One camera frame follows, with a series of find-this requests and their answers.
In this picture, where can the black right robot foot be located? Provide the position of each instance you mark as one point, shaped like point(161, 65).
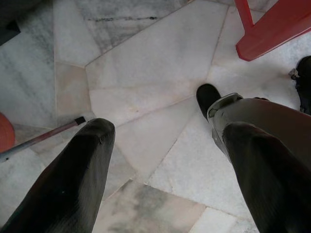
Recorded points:
point(305, 80)

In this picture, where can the black robot foot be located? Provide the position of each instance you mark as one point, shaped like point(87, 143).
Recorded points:
point(305, 80)
point(206, 97)

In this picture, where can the red plastic stool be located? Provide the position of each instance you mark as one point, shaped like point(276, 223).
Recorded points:
point(272, 31)

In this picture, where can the silver clothes rack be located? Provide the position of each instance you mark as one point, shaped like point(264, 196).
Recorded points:
point(48, 133)

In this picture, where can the orange bin with teal bag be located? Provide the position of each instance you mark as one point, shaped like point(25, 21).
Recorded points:
point(6, 133)

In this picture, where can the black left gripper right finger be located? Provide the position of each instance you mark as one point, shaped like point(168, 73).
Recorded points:
point(267, 182)

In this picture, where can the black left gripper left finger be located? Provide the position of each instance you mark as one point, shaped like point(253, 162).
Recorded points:
point(60, 182)

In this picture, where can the black left robot foot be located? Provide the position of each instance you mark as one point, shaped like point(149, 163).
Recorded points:
point(206, 97)

